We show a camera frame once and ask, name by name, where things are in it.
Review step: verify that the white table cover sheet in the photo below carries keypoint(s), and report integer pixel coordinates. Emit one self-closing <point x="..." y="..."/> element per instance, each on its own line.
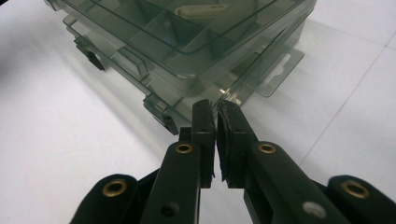
<point x="62" y="140"/>

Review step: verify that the white plastic stick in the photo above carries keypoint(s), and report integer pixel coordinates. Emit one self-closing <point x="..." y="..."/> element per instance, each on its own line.
<point x="199" y="10"/>

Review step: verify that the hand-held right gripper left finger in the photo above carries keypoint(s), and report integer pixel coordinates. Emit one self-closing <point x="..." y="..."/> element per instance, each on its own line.
<point x="186" y="168"/>

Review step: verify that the transparent grey compartment storage box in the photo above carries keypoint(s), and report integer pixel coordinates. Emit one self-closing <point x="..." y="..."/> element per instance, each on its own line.
<point x="174" y="56"/>

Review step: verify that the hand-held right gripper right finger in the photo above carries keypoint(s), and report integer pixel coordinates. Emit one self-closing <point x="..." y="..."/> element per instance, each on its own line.
<point x="267" y="180"/>

